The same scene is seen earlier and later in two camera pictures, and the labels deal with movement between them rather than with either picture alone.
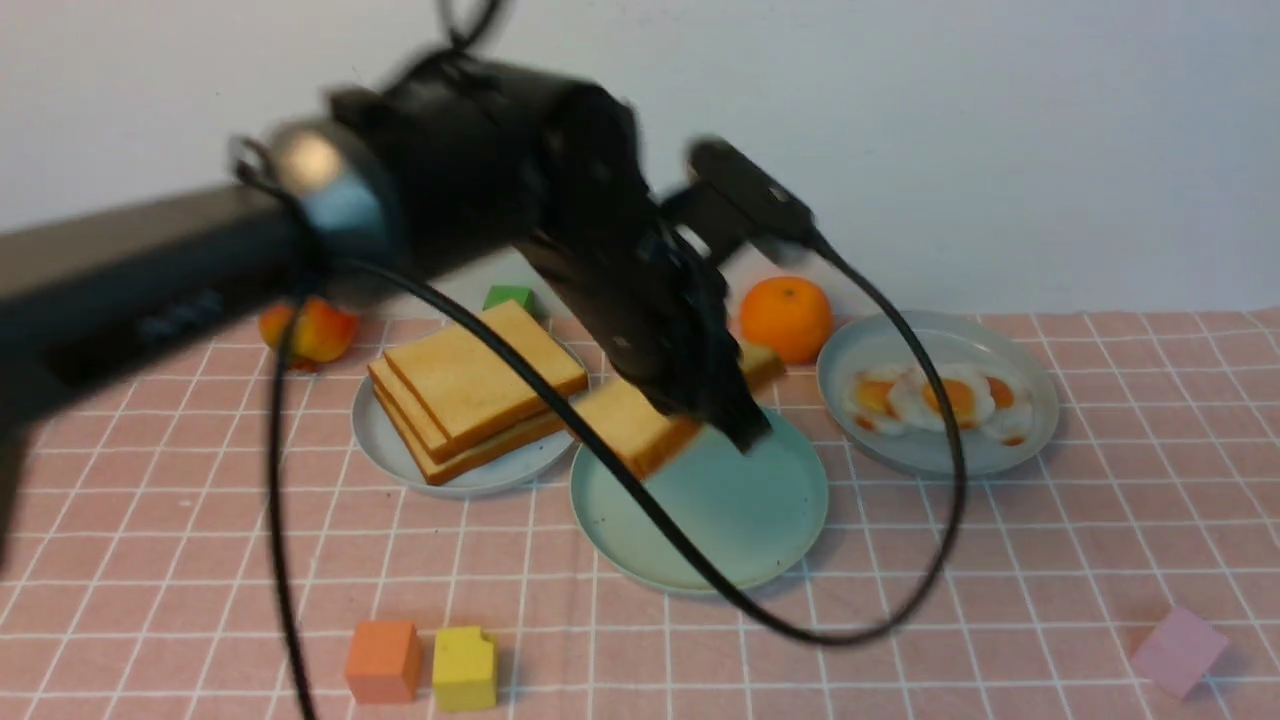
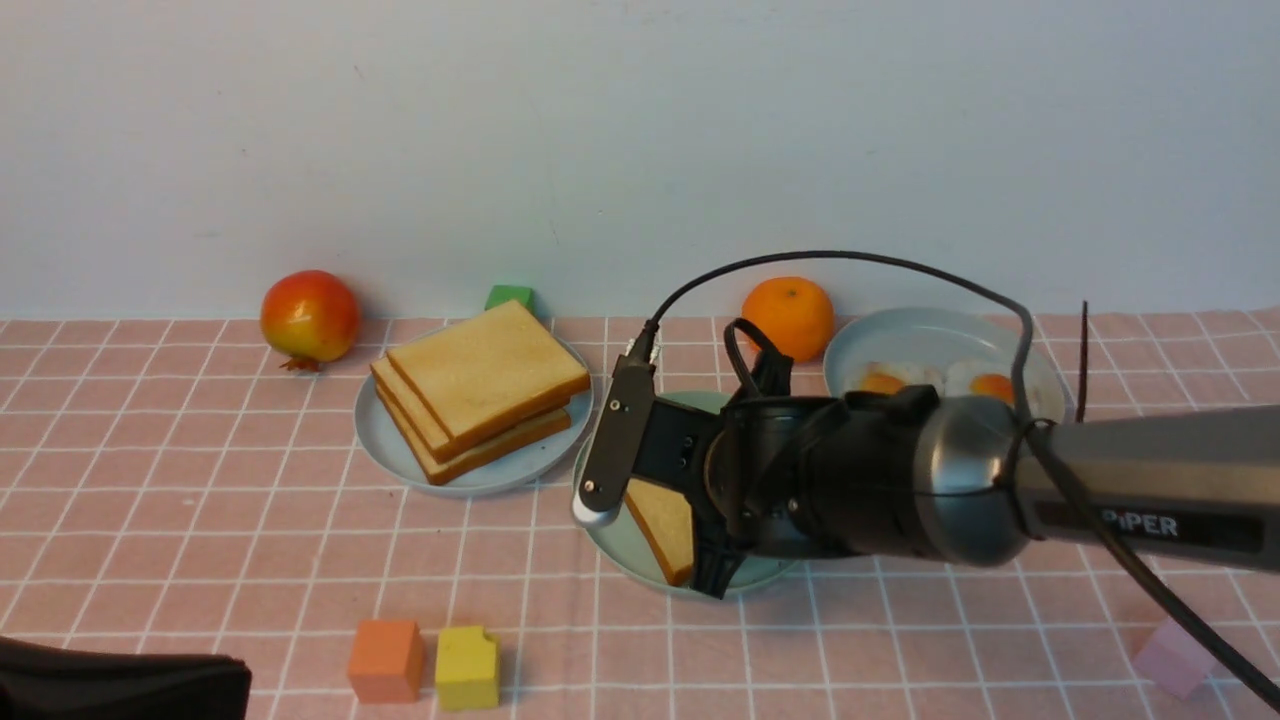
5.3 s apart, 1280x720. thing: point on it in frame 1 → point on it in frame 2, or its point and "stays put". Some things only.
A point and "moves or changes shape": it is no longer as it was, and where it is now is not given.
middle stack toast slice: [415, 419] stays put
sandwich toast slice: [467, 383] stays put
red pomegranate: [322, 332] stays put
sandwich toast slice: [632, 423] moves or changes shape
